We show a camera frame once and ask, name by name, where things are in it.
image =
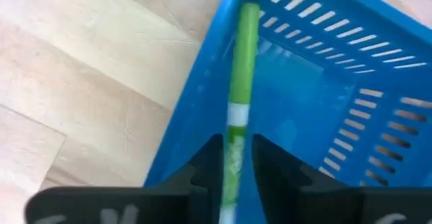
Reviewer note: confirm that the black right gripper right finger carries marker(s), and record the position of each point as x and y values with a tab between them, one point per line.
303	200

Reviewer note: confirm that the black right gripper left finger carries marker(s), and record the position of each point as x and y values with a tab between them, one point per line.
189	200

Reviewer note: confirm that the blue plastic basket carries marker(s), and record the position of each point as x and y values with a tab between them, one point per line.
303	99

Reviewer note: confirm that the green thin marker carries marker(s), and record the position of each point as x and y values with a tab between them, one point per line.
243	65

